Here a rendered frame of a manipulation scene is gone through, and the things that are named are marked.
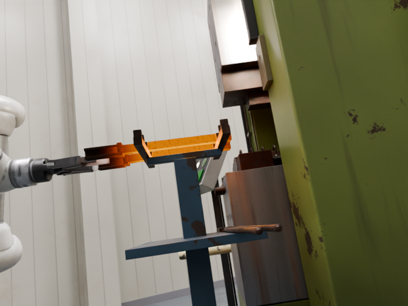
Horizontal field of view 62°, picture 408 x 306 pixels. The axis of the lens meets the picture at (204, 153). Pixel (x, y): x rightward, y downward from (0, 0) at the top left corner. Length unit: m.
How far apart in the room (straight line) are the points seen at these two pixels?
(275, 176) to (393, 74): 0.47
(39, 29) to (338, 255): 4.21
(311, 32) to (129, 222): 3.29
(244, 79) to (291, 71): 0.45
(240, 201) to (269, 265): 0.23
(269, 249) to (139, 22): 4.18
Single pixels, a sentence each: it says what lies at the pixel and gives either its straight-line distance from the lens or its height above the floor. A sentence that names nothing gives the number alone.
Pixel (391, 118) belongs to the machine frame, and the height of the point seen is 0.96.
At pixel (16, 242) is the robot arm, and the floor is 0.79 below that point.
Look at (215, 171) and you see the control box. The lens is 1.83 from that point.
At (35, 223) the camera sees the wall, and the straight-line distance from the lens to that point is 3.93.
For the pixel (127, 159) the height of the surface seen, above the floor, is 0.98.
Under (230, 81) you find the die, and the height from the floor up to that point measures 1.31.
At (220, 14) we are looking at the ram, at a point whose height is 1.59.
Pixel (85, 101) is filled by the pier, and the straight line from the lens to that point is 3.96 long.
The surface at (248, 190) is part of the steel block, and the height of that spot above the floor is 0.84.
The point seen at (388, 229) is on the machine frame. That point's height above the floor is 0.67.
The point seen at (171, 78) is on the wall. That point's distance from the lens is 4.71.
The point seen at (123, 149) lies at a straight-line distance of 0.96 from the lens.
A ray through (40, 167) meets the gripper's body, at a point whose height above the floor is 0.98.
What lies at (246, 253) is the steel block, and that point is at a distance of 1.19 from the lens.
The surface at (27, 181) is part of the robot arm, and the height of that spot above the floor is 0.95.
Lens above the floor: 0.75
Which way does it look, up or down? 12 degrees up
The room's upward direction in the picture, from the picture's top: 8 degrees counter-clockwise
